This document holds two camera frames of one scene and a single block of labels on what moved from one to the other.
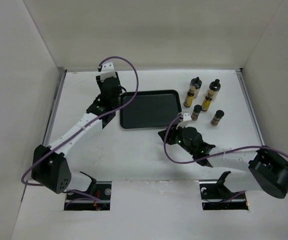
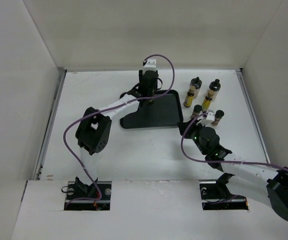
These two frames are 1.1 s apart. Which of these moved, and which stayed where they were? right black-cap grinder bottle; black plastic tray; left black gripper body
Moved: left black gripper body
Stayed: black plastic tray; right black-cap grinder bottle
